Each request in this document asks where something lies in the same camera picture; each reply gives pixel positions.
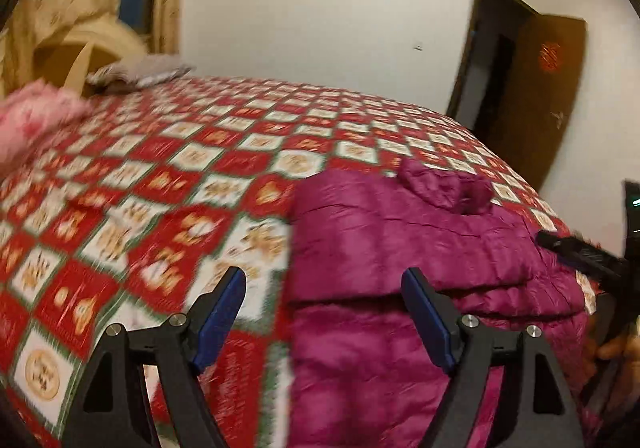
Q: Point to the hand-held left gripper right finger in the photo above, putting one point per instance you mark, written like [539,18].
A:
[425,318]

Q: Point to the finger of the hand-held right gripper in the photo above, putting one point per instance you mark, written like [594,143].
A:
[580,253]
[607,313]

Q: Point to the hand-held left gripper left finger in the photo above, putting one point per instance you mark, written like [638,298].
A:
[220,323]

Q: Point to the magenta puffer jacket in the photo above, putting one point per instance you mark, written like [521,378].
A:
[380,238]

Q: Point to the brown wooden door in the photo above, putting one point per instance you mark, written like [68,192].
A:
[542,118]

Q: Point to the red checked printed blanket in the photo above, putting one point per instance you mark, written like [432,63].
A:
[150,178]

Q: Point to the red door decoration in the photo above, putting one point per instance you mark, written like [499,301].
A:
[549,57]

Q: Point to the grey pillow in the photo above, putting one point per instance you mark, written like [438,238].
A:
[140,71]

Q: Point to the pink floral quilt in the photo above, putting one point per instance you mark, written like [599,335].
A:
[35,113]

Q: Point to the cream wooden headboard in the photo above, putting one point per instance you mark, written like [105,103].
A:
[107,41]

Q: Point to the dark door frame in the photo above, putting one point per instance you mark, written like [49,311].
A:
[477,28]

